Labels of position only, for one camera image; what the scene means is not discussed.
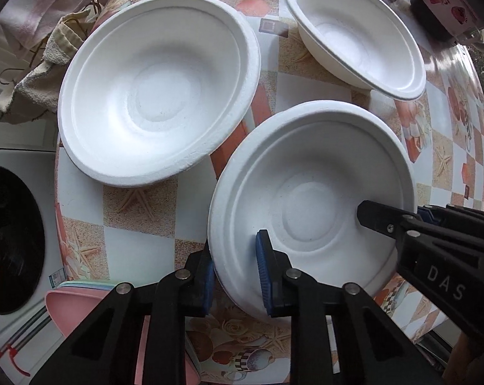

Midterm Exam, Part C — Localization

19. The box with strawberry print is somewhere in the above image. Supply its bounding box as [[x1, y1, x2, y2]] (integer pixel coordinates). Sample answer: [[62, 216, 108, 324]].
[[420, 0, 482, 38]]

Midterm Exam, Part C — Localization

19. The checkered printed tablecloth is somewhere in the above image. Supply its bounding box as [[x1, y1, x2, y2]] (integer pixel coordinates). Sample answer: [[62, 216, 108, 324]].
[[53, 0, 484, 385]]

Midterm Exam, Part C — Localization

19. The red and grey mop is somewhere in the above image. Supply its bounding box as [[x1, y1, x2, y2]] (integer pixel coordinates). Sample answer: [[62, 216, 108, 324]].
[[0, 316, 55, 377]]

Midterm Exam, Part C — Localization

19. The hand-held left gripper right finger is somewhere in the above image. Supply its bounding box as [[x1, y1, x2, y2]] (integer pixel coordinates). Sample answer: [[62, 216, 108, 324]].
[[255, 228, 447, 385]]

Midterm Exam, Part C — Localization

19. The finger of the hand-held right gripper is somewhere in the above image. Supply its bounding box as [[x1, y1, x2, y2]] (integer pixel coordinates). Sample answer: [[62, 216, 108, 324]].
[[357, 200, 427, 249], [417, 204, 484, 234]]

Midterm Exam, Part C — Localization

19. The pink plastic tray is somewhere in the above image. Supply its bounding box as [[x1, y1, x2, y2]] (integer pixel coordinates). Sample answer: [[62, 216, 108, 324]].
[[45, 281, 202, 385]]

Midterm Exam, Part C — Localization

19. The white washing machine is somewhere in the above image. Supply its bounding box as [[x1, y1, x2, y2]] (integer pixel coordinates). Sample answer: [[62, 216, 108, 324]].
[[0, 148, 71, 374]]

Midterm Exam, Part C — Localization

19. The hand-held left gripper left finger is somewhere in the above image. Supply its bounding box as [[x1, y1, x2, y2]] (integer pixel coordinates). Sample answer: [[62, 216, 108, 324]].
[[29, 239, 216, 385]]

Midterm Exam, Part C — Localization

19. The pink and white towel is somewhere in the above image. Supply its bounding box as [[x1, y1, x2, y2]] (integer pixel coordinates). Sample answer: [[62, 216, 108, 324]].
[[0, 0, 115, 49]]

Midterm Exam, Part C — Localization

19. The beige towel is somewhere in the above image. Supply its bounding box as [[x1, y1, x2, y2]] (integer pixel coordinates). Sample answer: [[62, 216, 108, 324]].
[[0, 11, 103, 122]]

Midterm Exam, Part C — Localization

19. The white disposable bowl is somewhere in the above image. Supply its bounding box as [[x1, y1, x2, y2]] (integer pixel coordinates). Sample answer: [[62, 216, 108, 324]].
[[283, 0, 427, 101], [208, 100, 419, 317], [57, 0, 262, 187]]

